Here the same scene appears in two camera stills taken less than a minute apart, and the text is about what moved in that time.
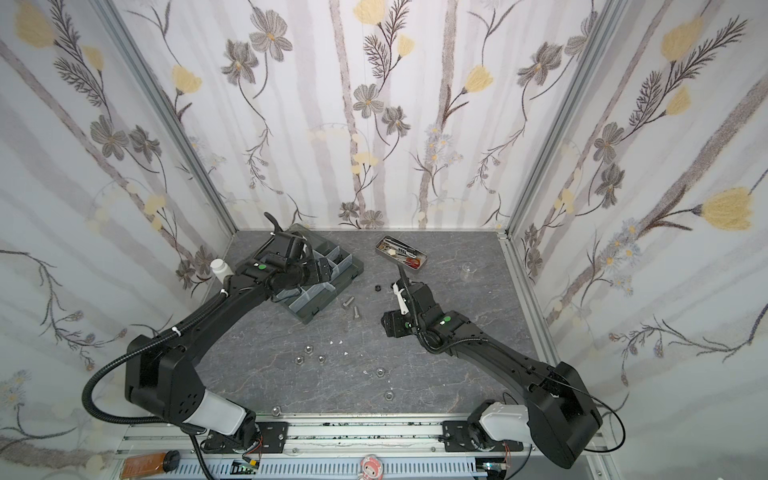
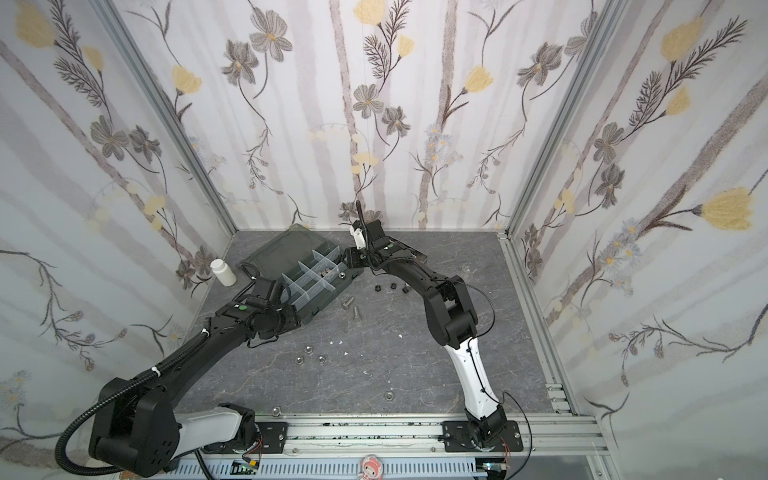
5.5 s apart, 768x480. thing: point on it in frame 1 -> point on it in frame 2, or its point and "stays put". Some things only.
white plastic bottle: x=221 y=269 stays put
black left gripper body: x=310 y=274 -> x=281 y=320
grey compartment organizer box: x=308 y=301 stays put
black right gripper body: x=405 y=297 -> x=369 y=234
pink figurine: x=371 y=468 stays put
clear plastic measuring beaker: x=467 y=272 stays put
